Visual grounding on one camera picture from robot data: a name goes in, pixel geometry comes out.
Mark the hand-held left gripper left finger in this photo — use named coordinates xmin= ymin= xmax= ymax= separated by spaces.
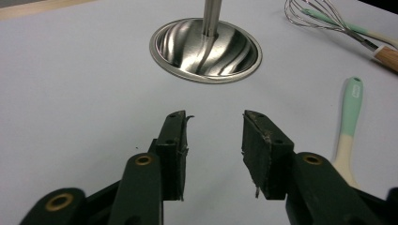
xmin=149 ymin=110 xmax=195 ymax=202

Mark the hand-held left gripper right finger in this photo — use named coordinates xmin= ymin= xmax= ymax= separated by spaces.
xmin=241 ymin=110 xmax=296 ymax=201

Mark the mint and cream spatula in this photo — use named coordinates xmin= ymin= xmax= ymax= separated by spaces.
xmin=331 ymin=76 xmax=364 ymax=190

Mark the stainless steel utensil stand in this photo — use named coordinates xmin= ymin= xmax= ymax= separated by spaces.
xmin=149 ymin=0 xmax=263 ymax=84

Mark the wire whisk with wooden handle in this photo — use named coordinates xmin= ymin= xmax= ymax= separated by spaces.
xmin=283 ymin=0 xmax=398 ymax=74

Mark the white paper sheet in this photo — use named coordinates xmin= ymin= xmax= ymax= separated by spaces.
xmin=0 ymin=0 xmax=398 ymax=225

